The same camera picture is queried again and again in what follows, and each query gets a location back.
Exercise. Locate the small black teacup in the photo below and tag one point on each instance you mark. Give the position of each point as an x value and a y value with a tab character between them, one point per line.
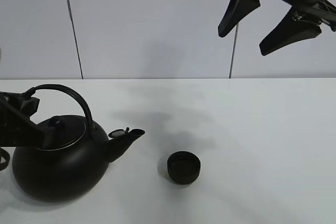
183	167

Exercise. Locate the black teapot with handle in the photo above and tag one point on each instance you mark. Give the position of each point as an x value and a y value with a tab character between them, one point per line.
77	158

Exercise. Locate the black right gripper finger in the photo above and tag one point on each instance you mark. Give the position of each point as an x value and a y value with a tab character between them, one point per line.
235	12
294	27

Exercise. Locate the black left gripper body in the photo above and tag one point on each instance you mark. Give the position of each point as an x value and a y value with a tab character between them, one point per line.
16	127

